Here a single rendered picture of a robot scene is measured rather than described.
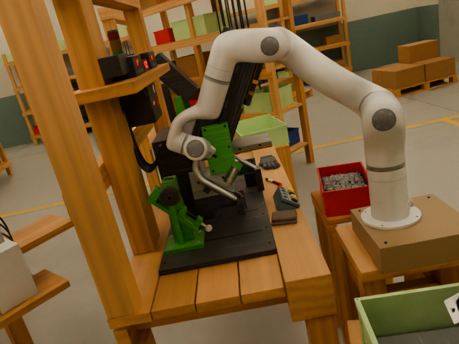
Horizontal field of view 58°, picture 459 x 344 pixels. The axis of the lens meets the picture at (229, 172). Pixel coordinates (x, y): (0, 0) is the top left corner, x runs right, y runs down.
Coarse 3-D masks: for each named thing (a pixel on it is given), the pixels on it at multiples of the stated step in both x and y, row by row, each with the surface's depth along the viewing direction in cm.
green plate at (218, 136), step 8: (208, 128) 175; (216, 128) 175; (224, 128) 174; (208, 136) 175; (216, 136) 175; (224, 136) 175; (216, 144) 175; (224, 144) 175; (216, 152) 175; (224, 152) 175; (232, 152) 175; (208, 160) 176; (216, 160) 175; (224, 160) 175; (232, 160) 175; (216, 168) 176; (224, 168) 176
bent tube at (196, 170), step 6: (198, 162) 173; (198, 168) 173; (198, 174) 173; (198, 180) 173; (204, 180) 173; (210, 186) 173; (216, 186) 173; (222, 192) 173; (228, 192) 173; (228, 198) 173; (234, 198) 173
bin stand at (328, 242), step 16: (320, 192) 202; (320, 208) 186; (320, 224) 205; (336, 224) 174; (320, 240) 208; (336, 240) 177; (336, 256) 179; (336, 272) 182; (336, 288) 188; (336, 304) 221; (336, 320) 224
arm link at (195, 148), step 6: (186, 138) 145; (192, 138) 141; (198, 138) 141; (186, 144) 141; (192, 144) 141; (198, 144) 141; (204, 144) 141; (186, 150) 141; (192, 150) 141; (198, 150) 141; (204, 150) 141; (186, 156) 142; (192, 156) 141; (198, 156) 141; (204, 156) 142
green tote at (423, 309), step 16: (432, 288) 98; (448, 288) 97; (368, 304) 100; (384, 304) 99; (400, 304) 99; (416, 304) 99; (432, 304) 99; (368, 320) 92; (384, 320) 101; (400, 320) 101; (416, 320) 101; (432, 320) 100; (448, 320) 100; (368, 336) 89
